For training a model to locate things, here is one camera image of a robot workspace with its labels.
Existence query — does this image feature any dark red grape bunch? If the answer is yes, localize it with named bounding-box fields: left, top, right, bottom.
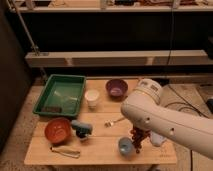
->
left=130, top=127, right=150, bottom=154

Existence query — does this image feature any wooden shelf beam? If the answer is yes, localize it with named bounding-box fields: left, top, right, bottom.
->
left=25, top=50, right=213, bottom=68

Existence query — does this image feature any metal stand pole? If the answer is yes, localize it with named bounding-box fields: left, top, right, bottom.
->
left=9, top=0, right=50, bottom=57

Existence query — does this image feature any green plastic tray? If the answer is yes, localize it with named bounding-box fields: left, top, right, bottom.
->
left=33, top=74, right=86, bottom=118

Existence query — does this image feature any black floor cable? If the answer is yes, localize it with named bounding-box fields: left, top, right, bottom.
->
left=163, top=83, right=213, bottom=171

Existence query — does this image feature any teal dish brush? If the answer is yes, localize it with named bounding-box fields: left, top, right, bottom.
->
left=71, top=120, right=93, bottom=139

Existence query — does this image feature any light blue cloth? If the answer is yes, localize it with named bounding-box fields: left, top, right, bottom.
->
left=150, top=131, right=166, bottom=147

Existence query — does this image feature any white paper cup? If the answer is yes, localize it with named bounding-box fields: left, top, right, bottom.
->
left=85, top=89, right=100, bottom=108

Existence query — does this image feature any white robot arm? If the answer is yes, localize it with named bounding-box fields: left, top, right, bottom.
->
left=121, top=79, right=213, bottom=159

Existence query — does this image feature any blue plastic cup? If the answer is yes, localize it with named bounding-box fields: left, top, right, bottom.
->
left=118, top=137, right=134, bottom=156

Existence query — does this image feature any purple bowl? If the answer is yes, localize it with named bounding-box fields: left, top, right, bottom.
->
left=105, top=79, right=128, bottom=98

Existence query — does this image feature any silver fork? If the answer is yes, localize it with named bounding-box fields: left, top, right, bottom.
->
left=104, top=117, right=125, bottom=127

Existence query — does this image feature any dark sponge in tray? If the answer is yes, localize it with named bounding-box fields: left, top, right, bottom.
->
left=41, top=107, right=62, bottom=113

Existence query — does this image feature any orange bowl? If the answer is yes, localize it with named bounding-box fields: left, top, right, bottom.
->
left=44, top=117, right=71, bottom=144

